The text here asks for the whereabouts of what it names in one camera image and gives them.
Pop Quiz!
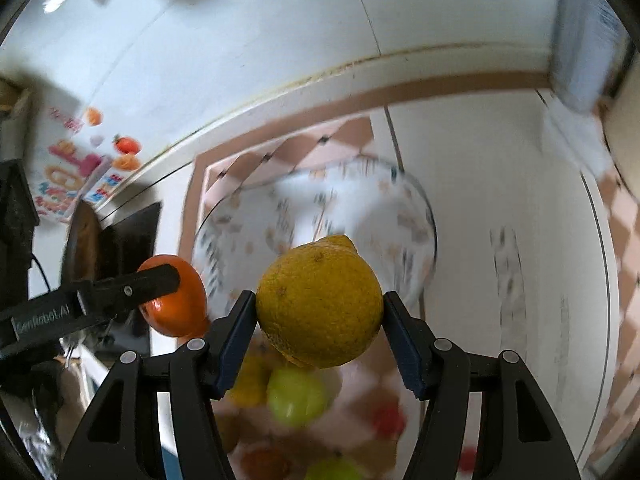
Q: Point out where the patterned glass fruit plate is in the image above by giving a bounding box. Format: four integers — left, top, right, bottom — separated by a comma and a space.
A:
192, 156, 437, 318

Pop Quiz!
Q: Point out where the green apple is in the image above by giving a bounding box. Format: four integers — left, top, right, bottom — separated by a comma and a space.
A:
267, 368, 330, 428

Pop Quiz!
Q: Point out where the yellow lemon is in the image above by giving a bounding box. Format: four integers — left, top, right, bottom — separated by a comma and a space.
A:
256, 235, 383, 368

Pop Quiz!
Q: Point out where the red cherry tomato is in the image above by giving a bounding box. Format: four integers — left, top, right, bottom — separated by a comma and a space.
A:
458, 446, 477, 474
371, 402, 407, 440

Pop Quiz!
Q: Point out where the black frying pan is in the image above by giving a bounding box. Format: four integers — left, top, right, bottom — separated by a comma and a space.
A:
60, 200, 102, 285

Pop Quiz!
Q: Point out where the black gas stove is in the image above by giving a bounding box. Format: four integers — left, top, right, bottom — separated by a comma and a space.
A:
85, 203, 160, 362

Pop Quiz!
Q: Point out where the orange persimmon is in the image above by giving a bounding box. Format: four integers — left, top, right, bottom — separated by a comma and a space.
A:
139, 255, 210, 340

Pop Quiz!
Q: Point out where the silver spray can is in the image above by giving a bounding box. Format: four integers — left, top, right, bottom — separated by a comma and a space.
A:
550, 0, 624, 114

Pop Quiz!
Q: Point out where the colourful fruit wall sticker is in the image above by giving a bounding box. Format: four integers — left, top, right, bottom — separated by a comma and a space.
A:
28, 104, 143, 223

